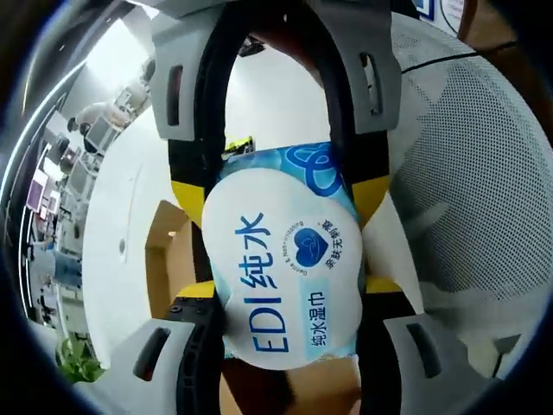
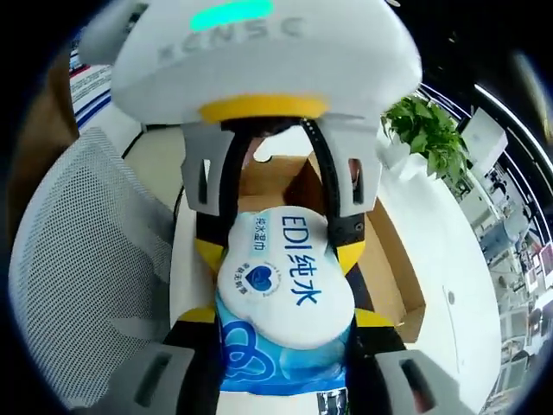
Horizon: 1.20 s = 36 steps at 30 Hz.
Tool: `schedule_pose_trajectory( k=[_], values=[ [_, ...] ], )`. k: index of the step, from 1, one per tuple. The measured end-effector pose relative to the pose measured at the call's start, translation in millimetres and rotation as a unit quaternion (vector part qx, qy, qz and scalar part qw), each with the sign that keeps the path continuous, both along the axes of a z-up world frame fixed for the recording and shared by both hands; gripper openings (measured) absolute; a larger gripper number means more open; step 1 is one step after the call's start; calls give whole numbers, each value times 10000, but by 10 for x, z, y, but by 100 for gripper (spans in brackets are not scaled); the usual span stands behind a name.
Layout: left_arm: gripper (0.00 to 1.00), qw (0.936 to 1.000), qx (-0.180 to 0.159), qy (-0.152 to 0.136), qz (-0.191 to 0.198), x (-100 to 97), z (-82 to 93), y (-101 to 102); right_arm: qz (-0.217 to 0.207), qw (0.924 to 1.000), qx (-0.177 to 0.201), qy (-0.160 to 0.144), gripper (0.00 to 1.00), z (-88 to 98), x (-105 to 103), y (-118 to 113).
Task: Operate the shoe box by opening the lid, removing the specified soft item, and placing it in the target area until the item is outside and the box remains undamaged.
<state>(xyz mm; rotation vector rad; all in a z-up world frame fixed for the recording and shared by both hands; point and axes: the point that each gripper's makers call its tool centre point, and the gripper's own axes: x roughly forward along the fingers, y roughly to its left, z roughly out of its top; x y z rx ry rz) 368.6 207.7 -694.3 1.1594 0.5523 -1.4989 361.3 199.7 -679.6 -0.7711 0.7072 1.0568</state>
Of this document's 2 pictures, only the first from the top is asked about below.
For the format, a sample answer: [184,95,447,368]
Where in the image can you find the pink screen monitor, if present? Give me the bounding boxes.
[25,168,60,214]

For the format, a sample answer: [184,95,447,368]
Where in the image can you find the blue white wall poster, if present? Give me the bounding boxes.
[414,0,464,32]

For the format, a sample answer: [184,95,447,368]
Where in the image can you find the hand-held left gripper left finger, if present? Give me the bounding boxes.
[110,283,226,415]

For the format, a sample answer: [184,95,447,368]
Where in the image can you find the grey mesh office chair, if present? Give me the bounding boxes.
[388,12,553,382]

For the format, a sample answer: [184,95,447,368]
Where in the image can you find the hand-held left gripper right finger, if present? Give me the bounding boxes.
[358,276,470,415]

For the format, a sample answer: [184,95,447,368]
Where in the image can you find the soft blue wet wipes pack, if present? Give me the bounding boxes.
[201,142,368,371]

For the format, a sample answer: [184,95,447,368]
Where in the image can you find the white table socket panel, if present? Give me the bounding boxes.
[116,163,144,265]

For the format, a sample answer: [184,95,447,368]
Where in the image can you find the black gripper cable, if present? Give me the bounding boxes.
[399,40,518,73]

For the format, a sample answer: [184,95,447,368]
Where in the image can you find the green plant in white pot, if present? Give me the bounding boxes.
[54,336,107,384]

